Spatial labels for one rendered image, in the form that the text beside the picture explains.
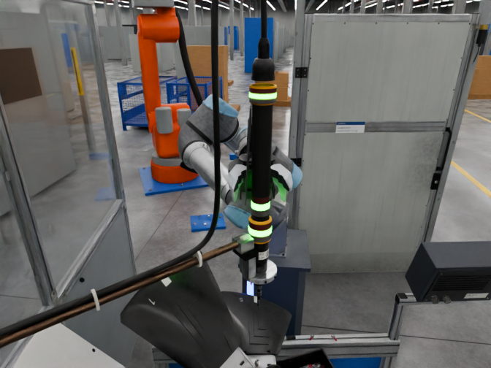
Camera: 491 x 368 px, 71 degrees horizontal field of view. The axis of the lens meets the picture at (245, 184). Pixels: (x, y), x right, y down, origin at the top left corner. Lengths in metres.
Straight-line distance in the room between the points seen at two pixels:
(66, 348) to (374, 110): 2.26
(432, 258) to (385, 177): 1.59
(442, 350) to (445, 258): 1.56
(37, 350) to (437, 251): 1.12
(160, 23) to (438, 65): 3.05
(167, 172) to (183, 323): 3.96
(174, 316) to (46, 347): 0.25
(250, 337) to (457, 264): 0.69
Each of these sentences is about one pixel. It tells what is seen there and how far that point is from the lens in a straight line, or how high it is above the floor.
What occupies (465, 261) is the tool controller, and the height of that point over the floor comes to 1.23.
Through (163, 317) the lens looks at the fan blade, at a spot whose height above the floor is 1.38.
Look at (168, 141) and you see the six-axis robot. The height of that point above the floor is 0.61.
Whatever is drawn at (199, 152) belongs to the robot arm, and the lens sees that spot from 1.07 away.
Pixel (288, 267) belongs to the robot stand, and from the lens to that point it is 1.48.
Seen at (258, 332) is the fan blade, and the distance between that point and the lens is 0.97.
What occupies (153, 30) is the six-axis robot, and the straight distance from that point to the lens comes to 4.51.
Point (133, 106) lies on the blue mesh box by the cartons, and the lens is 7.53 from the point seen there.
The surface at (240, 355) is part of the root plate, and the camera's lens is 0.81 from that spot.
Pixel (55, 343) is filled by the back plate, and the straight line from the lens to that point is 0.84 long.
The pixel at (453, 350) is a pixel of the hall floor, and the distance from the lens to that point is 2.83.
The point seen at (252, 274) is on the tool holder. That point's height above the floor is 1.47.
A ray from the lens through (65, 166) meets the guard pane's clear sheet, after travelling 1.55.
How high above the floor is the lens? 1.89
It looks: 24 degrees down
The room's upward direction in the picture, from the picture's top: straight up
